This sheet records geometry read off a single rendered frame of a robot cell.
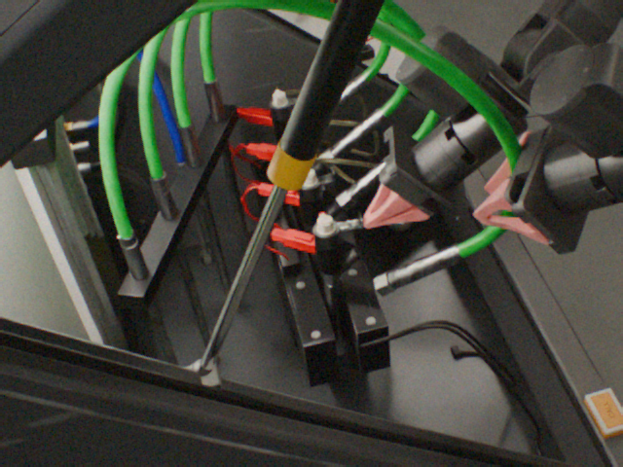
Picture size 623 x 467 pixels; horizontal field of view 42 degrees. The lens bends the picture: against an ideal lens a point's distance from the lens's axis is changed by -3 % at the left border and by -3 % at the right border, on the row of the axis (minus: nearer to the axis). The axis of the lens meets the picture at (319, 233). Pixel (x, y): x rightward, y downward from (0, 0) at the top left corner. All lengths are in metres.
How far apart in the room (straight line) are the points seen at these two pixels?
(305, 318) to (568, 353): 0.30
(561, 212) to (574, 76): 0.14
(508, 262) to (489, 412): 0.19
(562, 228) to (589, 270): 1.71
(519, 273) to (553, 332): 0.10
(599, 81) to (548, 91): 0.05
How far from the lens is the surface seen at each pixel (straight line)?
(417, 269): 0.79
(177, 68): 0.92
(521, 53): 0.80
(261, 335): 1.15
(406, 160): 0.82
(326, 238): 0.88
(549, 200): 0.67
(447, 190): 0.83
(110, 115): 0.74
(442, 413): 1.06
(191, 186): 0.97
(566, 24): 0.79
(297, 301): 0.98
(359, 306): 0.97
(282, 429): 0.52
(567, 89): 0.57
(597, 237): 2.47
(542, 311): 1.01
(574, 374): 0.96
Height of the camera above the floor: 1.72
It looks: 44 degrees down
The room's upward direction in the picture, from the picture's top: 8 degrees counter-clockwise
